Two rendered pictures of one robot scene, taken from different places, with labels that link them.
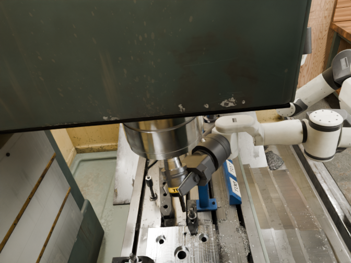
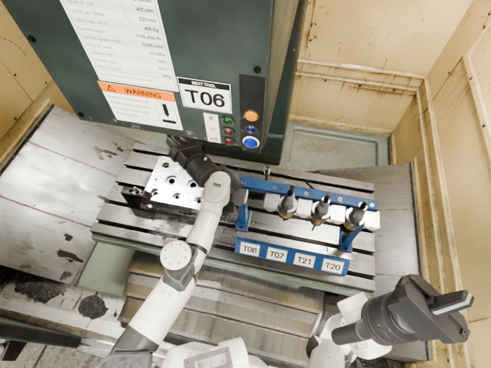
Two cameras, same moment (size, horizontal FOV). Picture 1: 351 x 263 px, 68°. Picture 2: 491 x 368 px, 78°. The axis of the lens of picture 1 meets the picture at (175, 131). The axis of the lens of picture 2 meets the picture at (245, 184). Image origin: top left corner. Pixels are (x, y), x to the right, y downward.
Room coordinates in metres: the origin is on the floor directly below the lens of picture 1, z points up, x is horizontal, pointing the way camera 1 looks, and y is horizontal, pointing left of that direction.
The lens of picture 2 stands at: (0.75, -0.63, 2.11)
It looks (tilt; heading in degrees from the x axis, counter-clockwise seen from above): 58 degrees down; 97
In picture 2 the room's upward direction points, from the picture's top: straight up
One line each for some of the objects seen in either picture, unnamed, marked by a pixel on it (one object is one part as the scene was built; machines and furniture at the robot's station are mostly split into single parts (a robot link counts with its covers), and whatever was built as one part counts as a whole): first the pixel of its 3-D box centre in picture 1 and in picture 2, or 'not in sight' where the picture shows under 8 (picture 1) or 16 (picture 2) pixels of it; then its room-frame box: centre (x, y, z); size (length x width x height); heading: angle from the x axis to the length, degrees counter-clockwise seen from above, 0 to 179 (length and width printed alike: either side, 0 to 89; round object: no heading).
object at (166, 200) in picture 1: (165, 193); not in sight; (0.74, 0.08, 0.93); 0.26 x 0.05 x 0.06; 179
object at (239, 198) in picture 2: not in sight; (239, 196); (0.67, -0.13, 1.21); 0.07 x 0.05 x 0.01; 84
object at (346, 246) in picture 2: not in sight; (356, 225); (1.11, -0.12, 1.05); 0.10 x 0.05 x 0.30; 84
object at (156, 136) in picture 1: (161, 111); not in sight; (0.44, 0.02, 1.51); 0.16 x 0.16 x 0.12
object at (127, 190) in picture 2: not in sight; (138, 196); (0.22, -0.04, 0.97); 0.13 x 0.03 x 0.15; 174
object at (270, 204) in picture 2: (212, 127); (271, 202); (0.78, -0.14, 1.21); 0.07 x 0.05 x 0.01; 84
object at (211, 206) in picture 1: (202, 180); (242, 204); (0.67, -0.07, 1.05); 0.10 x 0.05 x 0.30; 84
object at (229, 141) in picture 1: (219, 142); (218, 183); (0.60, -0.13, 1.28); 0.11 x 0.11 x 0.11; 46
